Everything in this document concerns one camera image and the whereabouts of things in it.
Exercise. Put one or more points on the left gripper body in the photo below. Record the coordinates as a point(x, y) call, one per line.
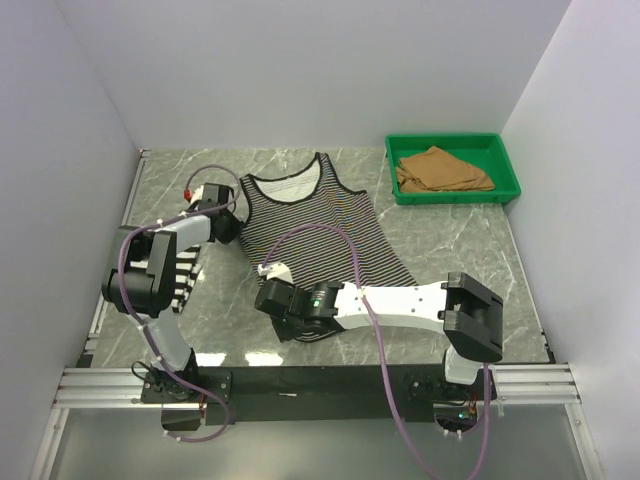
point(232, 227)

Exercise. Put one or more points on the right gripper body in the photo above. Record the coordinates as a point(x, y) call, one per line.
point(289, 328)

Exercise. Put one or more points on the thin striped tank top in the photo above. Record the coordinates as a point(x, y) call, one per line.
point(320, 229)

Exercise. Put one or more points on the wide black white striped tank top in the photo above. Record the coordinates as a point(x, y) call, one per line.
point(187, 271)

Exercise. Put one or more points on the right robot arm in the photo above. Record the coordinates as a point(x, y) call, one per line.
point(467, 312)

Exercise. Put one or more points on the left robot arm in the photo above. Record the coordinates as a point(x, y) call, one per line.
point(140, 279)

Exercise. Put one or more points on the tan tank top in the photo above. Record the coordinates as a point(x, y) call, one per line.
point(437, 171)

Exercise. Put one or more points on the black base beam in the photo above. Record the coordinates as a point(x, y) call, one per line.
point(309, 393)

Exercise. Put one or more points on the green plastic bin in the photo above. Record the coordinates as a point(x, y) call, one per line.
point(484, 150)

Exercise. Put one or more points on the aluminium front rail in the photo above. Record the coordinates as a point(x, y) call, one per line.
point(111, 388)

